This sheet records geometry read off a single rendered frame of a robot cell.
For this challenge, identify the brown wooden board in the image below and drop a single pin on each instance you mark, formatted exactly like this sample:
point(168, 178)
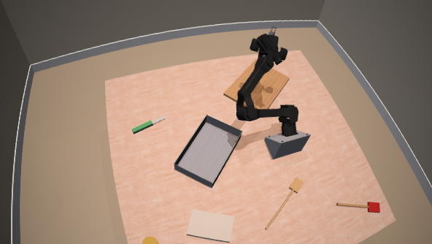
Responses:
point(266, 90)

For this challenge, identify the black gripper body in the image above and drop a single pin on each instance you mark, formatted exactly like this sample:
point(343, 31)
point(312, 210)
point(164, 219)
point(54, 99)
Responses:
point(283, 52)

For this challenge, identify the yellow flat disc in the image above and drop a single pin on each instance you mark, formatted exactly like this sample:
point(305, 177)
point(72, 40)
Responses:
point(149, 240)

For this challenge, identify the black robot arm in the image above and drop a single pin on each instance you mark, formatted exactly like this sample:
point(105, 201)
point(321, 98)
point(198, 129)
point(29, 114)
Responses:
point(288, 113)

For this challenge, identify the beige flat rectangular board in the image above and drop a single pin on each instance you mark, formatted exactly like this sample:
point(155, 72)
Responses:
point(210, 226)

